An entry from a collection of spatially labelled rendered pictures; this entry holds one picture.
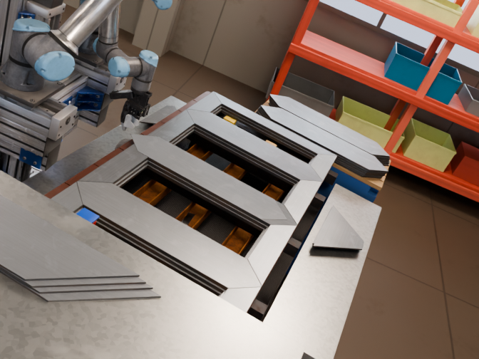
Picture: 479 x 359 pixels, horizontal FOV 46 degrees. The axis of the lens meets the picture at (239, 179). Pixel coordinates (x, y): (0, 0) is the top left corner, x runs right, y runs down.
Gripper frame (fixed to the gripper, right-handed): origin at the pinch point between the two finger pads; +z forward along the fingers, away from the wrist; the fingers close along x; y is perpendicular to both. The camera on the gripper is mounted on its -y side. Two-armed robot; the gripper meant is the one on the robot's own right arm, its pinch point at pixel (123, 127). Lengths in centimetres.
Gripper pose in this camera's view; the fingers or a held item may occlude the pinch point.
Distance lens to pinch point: 244.0
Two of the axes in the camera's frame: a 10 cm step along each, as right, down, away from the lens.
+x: 3.5, -3.9, 8.5
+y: 8.7, 4.7, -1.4
